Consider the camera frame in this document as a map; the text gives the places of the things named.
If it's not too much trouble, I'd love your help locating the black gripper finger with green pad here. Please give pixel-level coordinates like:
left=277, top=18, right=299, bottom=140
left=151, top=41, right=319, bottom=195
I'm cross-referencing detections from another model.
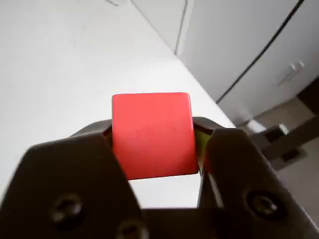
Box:
left=0, top=119, right=150, bottom=239
left=192, top=116, right=319, bottom=239

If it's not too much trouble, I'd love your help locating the red lego block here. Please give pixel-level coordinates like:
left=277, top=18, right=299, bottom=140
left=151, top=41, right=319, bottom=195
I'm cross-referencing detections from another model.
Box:
left=111, top=92, right=200, bottom=181

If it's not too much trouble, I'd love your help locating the dark low furniture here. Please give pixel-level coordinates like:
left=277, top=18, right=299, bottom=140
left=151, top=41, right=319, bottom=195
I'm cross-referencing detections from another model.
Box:
left=249, top=119, right=319, bottom=172

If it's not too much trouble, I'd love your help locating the white cabinet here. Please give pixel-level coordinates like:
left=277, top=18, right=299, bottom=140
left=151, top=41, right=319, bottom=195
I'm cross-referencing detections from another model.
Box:
left=129, top=0, right=319, bottom=125

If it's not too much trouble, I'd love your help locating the metal cabinet handle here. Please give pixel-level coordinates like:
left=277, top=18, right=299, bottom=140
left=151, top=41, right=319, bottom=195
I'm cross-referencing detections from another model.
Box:
left=276, top=61, right=305, bottom=86

